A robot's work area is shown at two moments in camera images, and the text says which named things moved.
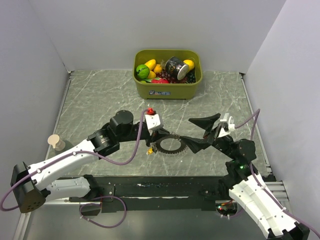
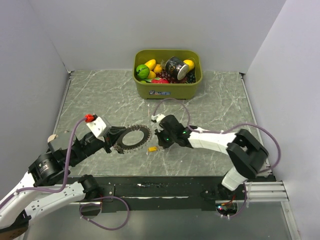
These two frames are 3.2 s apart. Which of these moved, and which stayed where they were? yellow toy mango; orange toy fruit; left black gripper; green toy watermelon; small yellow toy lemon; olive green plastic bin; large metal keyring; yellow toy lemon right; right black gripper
Moved: left black gripper; large metal keyring; right black gripper
Stayed: green toy watermelon; yellow toy lemon right; yellow toy mango; orange toy fruit; olive green plastic bin; small yellow toy lemon
